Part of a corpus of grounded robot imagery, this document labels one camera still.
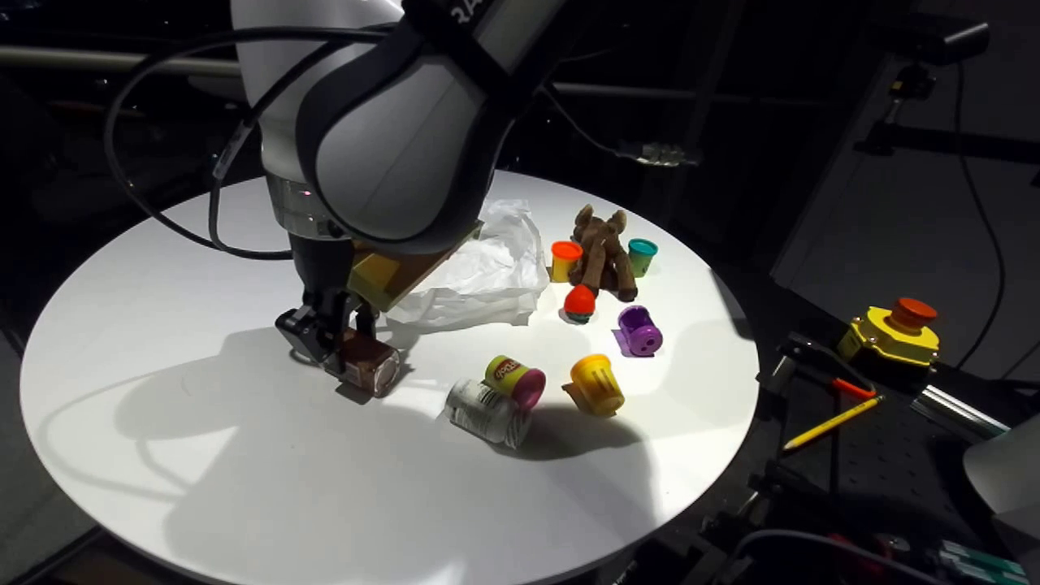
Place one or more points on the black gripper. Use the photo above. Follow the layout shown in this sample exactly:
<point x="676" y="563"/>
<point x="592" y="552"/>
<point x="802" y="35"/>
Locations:
<point x="323" y="276"/>

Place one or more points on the brown spice bottle orange cap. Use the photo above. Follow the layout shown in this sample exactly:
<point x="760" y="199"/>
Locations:
<point x="375" y="371"/>

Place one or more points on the clear spice jar white contents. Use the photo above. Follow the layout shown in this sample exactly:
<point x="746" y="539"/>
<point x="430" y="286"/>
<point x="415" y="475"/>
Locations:
<point x="485" y="418"/>

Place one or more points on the red lid dough tub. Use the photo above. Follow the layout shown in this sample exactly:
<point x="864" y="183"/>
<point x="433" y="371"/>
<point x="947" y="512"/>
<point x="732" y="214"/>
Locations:
<point x="580" y="303"/>

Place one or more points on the purple dough tub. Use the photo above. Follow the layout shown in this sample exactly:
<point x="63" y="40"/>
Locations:
<point x="638" y="333"/>

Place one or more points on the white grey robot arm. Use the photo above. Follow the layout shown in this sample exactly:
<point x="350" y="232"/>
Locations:
<point x="400" y="142"/>

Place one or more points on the white plastic bag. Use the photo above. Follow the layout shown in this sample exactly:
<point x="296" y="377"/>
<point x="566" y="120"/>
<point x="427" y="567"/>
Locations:
<point x="489" y="276"/>

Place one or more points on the orange lid yellow dough tub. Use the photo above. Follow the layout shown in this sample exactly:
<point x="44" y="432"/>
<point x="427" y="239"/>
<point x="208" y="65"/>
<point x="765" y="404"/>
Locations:
<point x="566" y="262"/>

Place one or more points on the teal lid dough tub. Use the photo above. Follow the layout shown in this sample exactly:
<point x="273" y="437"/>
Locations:
<point x="641" y="254"/>

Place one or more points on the yellow pencil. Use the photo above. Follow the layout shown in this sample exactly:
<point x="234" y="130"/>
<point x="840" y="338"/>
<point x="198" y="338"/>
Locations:
<point x="835" y="422"/>

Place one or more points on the yellow emergency stop red button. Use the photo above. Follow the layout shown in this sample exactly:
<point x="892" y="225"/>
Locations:
<point x="896" y="337"/>

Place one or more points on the aluminium bar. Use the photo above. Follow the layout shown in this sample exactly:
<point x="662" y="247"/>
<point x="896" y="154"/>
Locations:
<point x="961" y="410"/>

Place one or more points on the grey rounded cover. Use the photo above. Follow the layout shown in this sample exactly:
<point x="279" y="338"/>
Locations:
<point x="1009" y="472"/>

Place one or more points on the yellowish wrist camera mount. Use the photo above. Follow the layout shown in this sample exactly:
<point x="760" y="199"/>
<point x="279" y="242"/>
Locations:
<point x="391" y="281"/>

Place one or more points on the horizontal metal window rail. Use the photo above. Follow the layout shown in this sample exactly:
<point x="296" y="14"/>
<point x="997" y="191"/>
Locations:
<point x="108" y="58"/>

